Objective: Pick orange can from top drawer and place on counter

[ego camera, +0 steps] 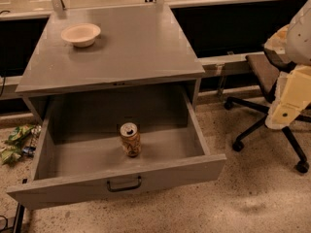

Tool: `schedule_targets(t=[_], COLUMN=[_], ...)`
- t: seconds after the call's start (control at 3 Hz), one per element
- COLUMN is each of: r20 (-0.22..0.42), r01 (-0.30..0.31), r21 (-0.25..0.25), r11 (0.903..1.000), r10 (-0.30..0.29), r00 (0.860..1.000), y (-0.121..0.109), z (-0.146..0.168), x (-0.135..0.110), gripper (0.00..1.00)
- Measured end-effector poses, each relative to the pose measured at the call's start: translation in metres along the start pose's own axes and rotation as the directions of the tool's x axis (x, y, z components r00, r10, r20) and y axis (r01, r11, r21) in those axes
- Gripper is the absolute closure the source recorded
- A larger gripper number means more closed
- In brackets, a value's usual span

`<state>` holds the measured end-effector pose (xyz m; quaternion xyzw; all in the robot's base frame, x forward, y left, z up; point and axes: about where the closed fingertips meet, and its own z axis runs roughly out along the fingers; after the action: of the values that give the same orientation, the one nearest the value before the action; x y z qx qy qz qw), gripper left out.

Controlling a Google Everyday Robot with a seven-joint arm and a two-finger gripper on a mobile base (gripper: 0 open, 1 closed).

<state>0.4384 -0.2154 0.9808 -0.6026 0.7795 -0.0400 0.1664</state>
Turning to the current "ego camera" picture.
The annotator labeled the white bowl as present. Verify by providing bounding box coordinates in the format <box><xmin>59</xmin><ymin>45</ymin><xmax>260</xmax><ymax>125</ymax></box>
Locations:
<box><xmin>61</xmin><ymin>23</ymin><xmax>101</xmax><ymax>48</ymax></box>

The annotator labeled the blue snack packet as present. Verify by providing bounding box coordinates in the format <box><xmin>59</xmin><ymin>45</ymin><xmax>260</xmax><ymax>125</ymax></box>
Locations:
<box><xmin>22</xmin><ymin>147</ymin><xmax>36</xmax><ymax>156</ymax></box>

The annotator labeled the green chip bag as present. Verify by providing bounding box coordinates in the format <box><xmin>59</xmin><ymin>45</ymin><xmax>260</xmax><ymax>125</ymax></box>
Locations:
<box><xmin>5</xmin><ymin>124</ymin><xmax>34</xmax><ymax>145</ymax></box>
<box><xmin>0</xmin><ymin>146</ymin><xmax>21</xmax><ymax>165</ymax></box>

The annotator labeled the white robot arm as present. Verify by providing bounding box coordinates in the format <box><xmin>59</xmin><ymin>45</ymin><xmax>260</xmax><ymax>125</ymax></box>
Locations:
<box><xmin>265</xmin><ymin>0</ymin><xmax>311</xmax><ymax>130</ymax></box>

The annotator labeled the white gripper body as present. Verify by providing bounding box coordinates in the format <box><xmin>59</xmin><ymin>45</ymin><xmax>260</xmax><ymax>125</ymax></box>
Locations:
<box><xmin>263</xmin><ymin>25</ymin><xmax>289</xmax><ymax>54</ymax></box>

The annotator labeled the orange soda can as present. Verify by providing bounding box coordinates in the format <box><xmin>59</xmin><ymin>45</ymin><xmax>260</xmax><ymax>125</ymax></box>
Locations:
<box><xmin>120</xmin><ymin>122</ymin><xmax>141</xmax><ymax>157</ymax></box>

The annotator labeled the grey cabinet counter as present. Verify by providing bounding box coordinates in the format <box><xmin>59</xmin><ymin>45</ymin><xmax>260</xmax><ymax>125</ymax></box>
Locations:
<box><xmin>16</xmin><ymin>4</ymin><xmax>204</xmax><ymax>100</ymax></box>

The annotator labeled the black drawer handle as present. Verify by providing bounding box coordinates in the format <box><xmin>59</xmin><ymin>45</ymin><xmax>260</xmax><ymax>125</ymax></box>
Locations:
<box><xmin>106</xmin><ymin>176</ymin><xmax>142</xmax><ymax>193</ymax></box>

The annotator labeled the silver snack packet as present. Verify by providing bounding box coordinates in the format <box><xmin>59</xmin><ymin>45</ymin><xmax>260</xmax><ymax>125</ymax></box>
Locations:
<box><xmin>30</xmin><ymin>125</ymin><xmax>42</xmax><ymax>147</ymax></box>

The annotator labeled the grey open drawer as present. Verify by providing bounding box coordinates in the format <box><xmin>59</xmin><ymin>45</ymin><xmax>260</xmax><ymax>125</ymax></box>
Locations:
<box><xmin>7</xmin><ymin>84</ymin><xmax>225</xmax><ymax>210</ymax></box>

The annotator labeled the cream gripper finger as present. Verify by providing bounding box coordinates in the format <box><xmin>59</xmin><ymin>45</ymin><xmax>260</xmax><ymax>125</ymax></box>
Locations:
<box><xmin>265</xmin><ymin>65</ymin><xmax>311</xmax><ymax>130</ymax></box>

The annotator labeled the black office chair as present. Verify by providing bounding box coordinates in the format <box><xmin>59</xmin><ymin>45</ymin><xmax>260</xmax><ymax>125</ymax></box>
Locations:
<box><xmin>225</xmin><ymin>49</ymin><xmax>309</xmax><ymax>174</ymax></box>

